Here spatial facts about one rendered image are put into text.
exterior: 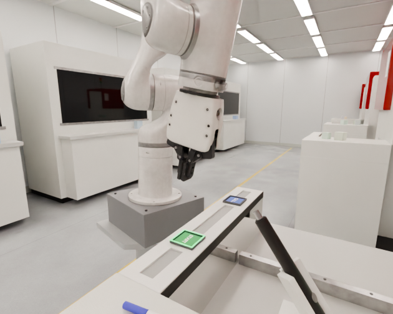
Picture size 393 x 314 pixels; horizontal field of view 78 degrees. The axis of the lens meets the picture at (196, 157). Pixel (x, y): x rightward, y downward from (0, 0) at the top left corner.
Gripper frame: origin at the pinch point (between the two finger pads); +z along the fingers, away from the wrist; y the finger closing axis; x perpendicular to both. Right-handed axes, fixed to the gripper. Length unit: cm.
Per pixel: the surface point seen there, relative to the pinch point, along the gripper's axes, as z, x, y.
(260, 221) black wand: -6.4, 19.1, -19.9
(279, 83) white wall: -52, -796, 180
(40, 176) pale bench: 146, -126, 299
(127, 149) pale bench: 103, -223, 240
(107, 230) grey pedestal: 37, -11, 33
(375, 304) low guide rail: 19.9, -17.0, -41.0
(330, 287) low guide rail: 21.1, -17.0, -32.6
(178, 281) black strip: 15.2, 10.4, -8.5
